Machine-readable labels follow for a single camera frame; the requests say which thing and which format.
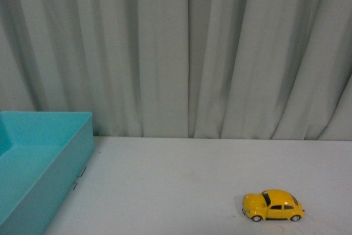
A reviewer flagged yellow beetle toy car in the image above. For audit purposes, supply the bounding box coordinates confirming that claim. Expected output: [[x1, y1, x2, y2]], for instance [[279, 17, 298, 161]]
[[241, 189, 305, 222]]

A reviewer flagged grey pleated curtain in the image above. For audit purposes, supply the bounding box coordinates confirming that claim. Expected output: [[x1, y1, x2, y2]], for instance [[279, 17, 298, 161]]
[[1, 0, 351, 140]]

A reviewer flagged teal plastic storage box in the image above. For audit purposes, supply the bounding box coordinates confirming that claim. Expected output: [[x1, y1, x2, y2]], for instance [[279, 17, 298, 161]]
[[1, 111, 94, 234]]

